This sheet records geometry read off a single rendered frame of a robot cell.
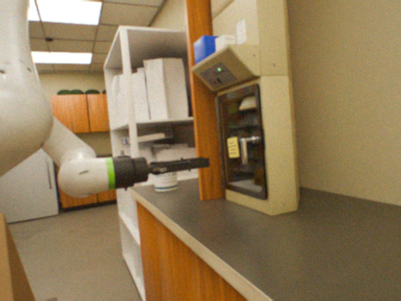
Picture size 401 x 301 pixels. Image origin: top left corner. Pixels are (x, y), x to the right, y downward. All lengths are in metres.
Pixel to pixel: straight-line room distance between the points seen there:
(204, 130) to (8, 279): 1.01
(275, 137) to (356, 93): 0.41
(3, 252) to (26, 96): 0.21
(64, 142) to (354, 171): 1.07
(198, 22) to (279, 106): 0.56
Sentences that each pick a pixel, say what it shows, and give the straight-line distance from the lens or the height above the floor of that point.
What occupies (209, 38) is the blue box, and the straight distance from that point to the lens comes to 1.17.
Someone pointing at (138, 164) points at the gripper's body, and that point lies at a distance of 0.84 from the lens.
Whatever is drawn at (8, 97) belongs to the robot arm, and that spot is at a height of 1.31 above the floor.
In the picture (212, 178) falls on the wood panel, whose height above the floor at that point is 1.03.
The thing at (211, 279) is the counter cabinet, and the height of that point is 0.83.
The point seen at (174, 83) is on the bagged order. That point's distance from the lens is 2.35.
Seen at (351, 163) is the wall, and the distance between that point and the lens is 1.33.
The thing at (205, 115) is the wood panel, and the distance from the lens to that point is 1.30.
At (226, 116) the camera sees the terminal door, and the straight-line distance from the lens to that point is 1.19.
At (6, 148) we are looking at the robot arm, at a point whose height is 1.24.
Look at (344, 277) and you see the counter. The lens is 0.67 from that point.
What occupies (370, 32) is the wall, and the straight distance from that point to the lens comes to 1.29.
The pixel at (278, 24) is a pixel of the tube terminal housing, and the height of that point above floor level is 1.58.
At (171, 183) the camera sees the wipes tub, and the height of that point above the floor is 0.98.
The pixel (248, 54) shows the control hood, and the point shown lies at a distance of 1.00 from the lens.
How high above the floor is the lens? 1.24
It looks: 3 degrees down
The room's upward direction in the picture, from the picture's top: 5 degrees counter-clockwise
